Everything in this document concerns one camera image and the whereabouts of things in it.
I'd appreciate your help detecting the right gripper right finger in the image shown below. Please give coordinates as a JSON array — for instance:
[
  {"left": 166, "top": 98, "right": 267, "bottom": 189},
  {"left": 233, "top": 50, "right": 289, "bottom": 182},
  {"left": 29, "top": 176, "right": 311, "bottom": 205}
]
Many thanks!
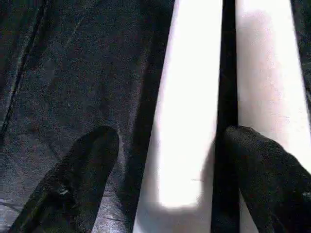
[{"left": 224, "top": 125, "right": 311, "bottom": 233}]

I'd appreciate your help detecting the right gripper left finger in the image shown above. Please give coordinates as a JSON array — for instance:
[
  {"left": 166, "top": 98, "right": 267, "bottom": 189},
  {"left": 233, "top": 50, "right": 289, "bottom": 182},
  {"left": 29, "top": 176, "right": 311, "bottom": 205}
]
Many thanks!
[{"left": 7, "top": 126, "right": 121, "bottom": 233}]

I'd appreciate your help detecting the white plastic table leg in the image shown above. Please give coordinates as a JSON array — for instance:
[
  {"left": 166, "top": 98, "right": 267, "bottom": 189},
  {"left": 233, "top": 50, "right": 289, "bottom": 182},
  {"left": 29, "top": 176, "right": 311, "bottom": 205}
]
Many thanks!
[
  {"left": 235, "top": 0, "right": 311, "bottom": 233},
  {"left": 133, "top": 0, "right": 225, "bottom": 233}
]

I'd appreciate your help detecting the black table mat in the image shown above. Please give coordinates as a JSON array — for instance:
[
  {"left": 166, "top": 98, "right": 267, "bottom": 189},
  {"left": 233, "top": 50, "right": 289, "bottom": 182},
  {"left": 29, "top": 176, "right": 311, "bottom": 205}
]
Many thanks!
[{"left": 0, "top": 0, "right": 311, "bottom": 233}]

